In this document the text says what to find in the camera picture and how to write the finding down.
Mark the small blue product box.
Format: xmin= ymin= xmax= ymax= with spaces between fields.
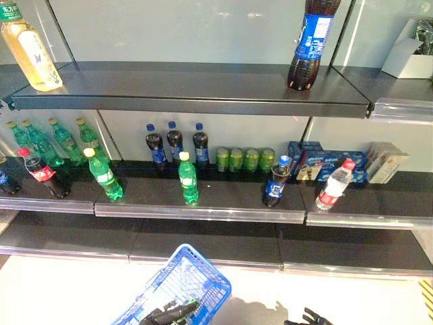
xmin=300 ymin=140 xmax=325 ymax=153
xmin=287 ymin=140 xmax=304 ymax=172

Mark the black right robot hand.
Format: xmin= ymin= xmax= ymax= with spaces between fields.
xmin=283 ymin=306 xmax=334 ymax=325

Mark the water bottle red label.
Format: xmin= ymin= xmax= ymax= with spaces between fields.
xmin=314 ymin=159 xmax=357 ymax=212

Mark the yellow black hazard tape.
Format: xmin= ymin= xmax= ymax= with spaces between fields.
xmin=417 ymin=278 xmax=433 ymax=314

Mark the beige carton box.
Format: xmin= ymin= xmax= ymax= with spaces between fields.
xmin=364 ymin=141 xmax=411 ymax=185

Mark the green Sprite bottle yellow cap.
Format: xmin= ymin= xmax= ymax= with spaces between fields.
xmin=20 ymin=118 xmax=67 ymax=169
xmin=177 ymin=151 xmax=200 ymax=206
xmin=83 ymin=148 xmax=124 ymax=203
xmin=74 ymin=117 xmax=112 ymax=165
xmin=47 ymin=117 xmax=87 ymax=167
xmin=5 ymin=120 xmax=33 ymax=160

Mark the blue plastic shopping basket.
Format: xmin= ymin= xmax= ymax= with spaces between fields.
xmin=110 ymin=243 xmax=233 ymax=325

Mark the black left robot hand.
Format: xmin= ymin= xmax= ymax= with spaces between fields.
xmin=137 ymin=299 xmax=201 ymax=325

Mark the large Pepsi cola bottle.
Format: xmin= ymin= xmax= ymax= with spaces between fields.
xmin=286 ymin=0 xmax=342 ymax=92

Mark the Coca-Cola bottle red label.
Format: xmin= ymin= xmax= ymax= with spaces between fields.
xmin=17 ymin=147 xmax=72 ymax=200

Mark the glossy dark packet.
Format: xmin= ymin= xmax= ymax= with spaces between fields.
xmin=412 ymin=18 xmax=433 ymax=57

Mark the large yellow tea bottle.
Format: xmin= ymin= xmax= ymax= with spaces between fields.
xmin=0 ymin=0 xmax=64 ymax=93

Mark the white cardboard box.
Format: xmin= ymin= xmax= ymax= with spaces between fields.
xmin=381 ymin=18 xmax=433 ymax=81

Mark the large blue product box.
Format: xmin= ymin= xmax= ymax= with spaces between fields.
xmin=294 ymin=150 xmax=369 ymax=186

